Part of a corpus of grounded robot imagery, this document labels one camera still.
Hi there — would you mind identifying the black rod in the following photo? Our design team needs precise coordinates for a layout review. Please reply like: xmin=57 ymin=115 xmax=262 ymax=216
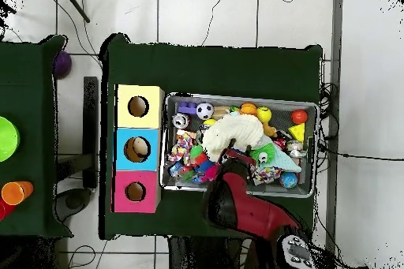
xmin=59 ymin=0 xmax=91 ymax=24

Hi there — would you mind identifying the orange plastic cup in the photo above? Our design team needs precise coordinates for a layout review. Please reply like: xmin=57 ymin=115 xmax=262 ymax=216
xmin=0 ymin=180 xmax=35 ymax=206

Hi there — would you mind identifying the multicolour patterned cloth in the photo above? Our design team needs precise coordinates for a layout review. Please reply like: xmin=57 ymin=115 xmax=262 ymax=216
xmin=166 ymin=131 xmax=193 ymax=166

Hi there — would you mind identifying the red ball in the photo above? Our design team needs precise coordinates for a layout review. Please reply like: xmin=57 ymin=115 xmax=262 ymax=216
xmin=290 ymin=109 xmax=309 ymax=125

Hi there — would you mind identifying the purple ball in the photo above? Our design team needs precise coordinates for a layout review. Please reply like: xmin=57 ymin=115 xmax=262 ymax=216
xmin=53 ymin=50 xmax=73 ymax=80

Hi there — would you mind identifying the orange toy basketball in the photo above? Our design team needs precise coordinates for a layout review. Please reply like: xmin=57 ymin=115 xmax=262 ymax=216
xmin=240 ymin=102 xmax=258 ymax=116

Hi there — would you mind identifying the yellow cheese wedge toy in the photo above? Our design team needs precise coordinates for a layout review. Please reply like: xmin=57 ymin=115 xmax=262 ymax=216
xmin=288 ymin=122 xmax=306 ymax=143

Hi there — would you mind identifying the black and white soccer ball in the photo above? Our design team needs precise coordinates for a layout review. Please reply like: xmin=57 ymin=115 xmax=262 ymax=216
xmin=196 ymin=102 xmax=215 ymax=121

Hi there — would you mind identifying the cream knitted cloth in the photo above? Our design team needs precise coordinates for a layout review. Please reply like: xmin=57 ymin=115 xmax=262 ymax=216
xmin=200 ymin=113 xmax=266 ymax=164

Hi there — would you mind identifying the green spiky rubber ball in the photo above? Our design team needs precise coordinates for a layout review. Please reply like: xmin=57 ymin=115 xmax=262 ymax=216
xmin=250 ymin=144 xmax=277 ymax=168

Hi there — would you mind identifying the green plastic bowl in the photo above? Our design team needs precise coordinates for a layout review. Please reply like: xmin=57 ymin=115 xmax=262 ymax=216
xmin=0 ymin=116 xmax=21 ymax=163

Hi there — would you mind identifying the mint green cloth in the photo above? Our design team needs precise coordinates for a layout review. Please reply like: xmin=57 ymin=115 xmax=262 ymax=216
xmin=252 ymin=136 xmax=303 ymax=174

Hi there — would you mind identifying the crushed red drink can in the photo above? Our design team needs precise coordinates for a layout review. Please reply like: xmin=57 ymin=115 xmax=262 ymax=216
xmin=172 ymin=113 xmax=191 ymax=131

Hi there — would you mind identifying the yellow smiley ball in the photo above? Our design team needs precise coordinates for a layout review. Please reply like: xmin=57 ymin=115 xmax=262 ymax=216
xmin=256 ymin=106 xmax=272 ymax=125

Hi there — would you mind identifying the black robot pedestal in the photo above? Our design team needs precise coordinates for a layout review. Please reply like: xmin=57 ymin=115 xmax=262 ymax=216
xmin=166 ymin=236 xmax=253 ymax=269

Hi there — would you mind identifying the clear mesh bin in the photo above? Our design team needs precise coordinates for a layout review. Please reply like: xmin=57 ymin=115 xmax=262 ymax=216
xmin=159 ymin=92 xmax=320 ymax=200

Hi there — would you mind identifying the wooden box with three holes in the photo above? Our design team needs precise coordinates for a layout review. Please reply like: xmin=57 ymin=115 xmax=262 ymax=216
xmin=112 ymin=83 xmax=166 ymax=215

